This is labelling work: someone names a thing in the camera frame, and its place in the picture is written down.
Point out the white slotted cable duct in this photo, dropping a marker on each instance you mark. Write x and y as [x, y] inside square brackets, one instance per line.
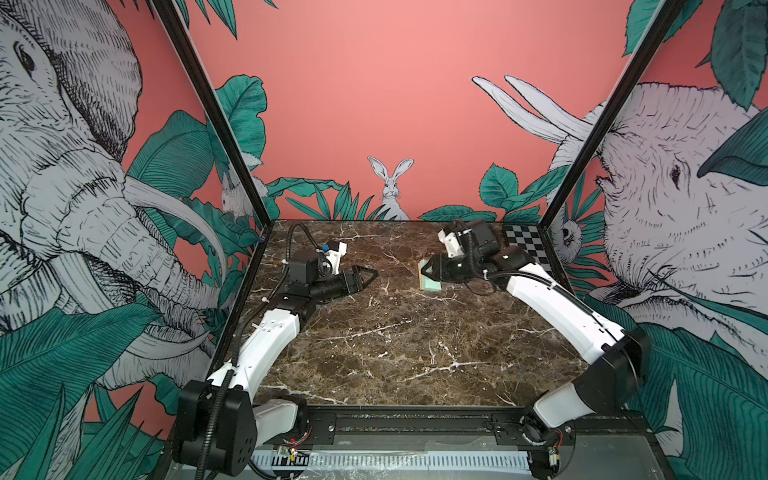
[511, 462]

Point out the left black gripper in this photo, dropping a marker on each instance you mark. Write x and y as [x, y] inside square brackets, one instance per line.
[356, 286]

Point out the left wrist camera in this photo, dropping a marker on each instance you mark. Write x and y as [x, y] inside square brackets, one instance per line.
[334, 251]

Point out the black frame post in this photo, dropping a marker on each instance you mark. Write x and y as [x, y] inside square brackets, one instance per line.
[172, 22]
[650, 41]

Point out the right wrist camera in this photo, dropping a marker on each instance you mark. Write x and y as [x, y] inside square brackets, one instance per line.
[452, 243]

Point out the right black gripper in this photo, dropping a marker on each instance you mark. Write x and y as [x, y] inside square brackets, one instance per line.
[439, 269]

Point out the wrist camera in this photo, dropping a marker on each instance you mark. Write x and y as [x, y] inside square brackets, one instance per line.
[334, 251]
[452, 243]

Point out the left black frame post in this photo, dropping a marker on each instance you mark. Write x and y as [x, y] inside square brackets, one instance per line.
[172, 22]

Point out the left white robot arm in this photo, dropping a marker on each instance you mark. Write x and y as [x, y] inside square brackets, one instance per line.
[218, 427]

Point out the right black frame post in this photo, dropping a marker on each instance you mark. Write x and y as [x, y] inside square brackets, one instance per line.
[650, 41]

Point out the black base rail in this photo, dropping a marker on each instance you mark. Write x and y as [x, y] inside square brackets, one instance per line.
[327, 423]

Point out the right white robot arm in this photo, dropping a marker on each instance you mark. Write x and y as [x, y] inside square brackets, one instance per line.
[617, 357]

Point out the black white checkerboard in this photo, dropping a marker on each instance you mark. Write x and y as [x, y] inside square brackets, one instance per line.
[529, 238]

